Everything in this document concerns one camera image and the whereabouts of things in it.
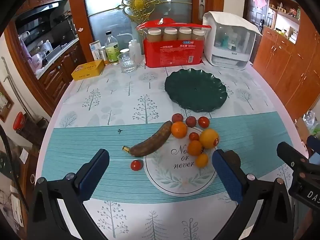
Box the red container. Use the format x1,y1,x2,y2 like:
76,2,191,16
14,112,25,130

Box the silver door handle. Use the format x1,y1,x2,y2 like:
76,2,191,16
198,0,206,20

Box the red paper cup pack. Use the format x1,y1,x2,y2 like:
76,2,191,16
136,18,212,68

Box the gold door ornament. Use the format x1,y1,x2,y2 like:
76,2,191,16
117,0,163,23

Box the overripe brown banana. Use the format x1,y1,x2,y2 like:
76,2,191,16
122,120,173,157

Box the clear plastic bag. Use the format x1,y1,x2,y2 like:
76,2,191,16
301,110,320,135

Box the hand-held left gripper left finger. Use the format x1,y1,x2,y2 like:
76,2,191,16
30,149,110,240

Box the yellow orange with red sticker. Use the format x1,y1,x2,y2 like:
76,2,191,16
199,128,220,149

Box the white countertop sterilizer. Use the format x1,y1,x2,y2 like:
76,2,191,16
202,11,263,70

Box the white squeeze bottle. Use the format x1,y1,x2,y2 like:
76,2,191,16
117,32,142,63

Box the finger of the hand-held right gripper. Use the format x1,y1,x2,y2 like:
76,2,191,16
307,135,320,155
276,141,320,178

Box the clear bottle with green label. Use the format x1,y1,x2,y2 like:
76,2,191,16
104,31,120,66

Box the orange-brown wooden cabinet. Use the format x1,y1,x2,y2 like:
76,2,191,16
252,26,320,120

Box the orange mandarin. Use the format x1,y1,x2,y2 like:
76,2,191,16
187,140,203,156

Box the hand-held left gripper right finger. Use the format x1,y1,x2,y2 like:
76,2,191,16
211,149,300,240

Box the brown kitchen base cabinets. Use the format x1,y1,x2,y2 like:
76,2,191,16
37,40,85,98

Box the small yellow-orange citrus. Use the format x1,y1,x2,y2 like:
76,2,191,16
195,153,209,168

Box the small white carton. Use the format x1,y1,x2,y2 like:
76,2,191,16
89,40,103,60

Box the wooden picture frame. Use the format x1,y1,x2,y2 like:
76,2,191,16
0,82,14,123

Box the dark green scalloped plate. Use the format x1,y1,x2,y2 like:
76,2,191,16
164,68,228,113

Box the large orange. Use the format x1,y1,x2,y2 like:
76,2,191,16
171,121,188,139

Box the yellow flat box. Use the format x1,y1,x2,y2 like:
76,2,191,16
71,59,105,81

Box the small metal can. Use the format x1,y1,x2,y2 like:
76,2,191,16
98,46,109,62

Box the frosted glass door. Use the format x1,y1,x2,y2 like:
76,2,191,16
81,0,195,55

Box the clear glass tumbler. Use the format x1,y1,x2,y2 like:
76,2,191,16
117,52,137,73

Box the wooden display shelf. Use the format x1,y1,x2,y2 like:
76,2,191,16
267,0,302,45

